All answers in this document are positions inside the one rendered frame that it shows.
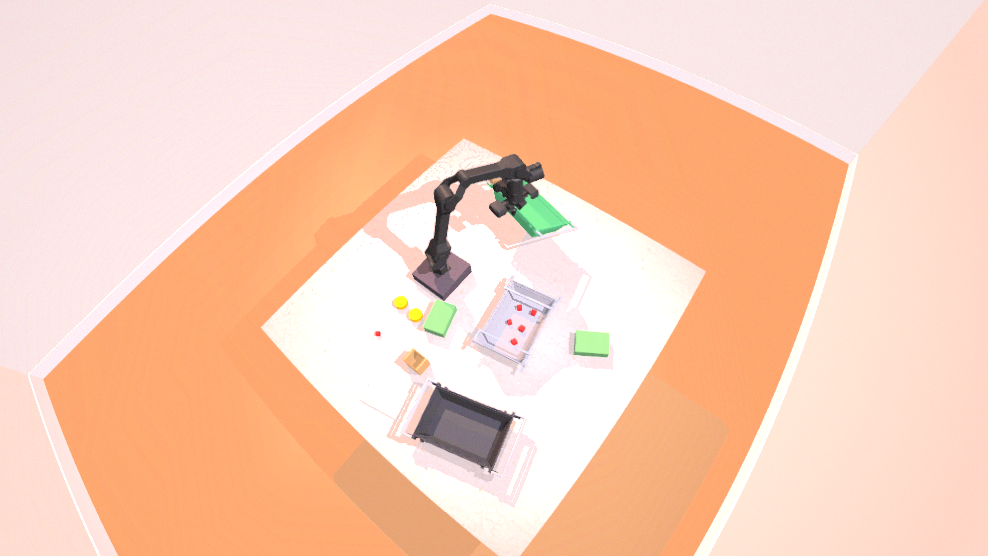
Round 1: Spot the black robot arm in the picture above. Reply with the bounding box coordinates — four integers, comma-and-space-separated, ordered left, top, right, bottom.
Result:
424, 154, 545, 278

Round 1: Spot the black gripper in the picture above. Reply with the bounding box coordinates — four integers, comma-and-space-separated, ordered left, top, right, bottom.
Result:
489, 184, 539, 218

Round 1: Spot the green block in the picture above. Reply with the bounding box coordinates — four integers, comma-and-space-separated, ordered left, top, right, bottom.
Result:
574, 330, 610, 358
423, 299, 457, 338

